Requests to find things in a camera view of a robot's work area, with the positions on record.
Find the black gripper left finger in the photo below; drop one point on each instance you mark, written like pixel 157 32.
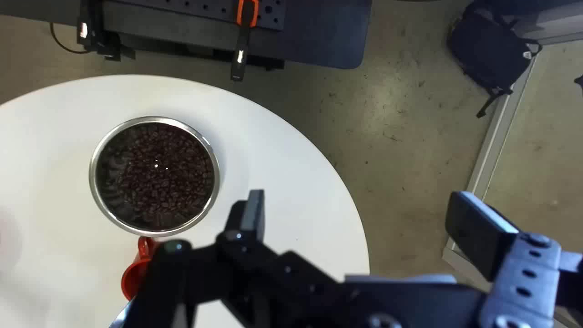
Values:
pixel 248 225

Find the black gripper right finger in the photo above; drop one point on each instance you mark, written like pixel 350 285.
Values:
pixel 480 234

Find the dark bowl with food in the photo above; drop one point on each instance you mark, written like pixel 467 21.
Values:
pixel 97 183

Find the dark coffee beans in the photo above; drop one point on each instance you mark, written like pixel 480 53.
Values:
pixel 155 174

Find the red enamel mug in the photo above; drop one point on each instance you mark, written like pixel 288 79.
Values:
pixel 135 276

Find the dark blue backpack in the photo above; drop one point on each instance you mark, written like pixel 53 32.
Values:
pixel 492 48

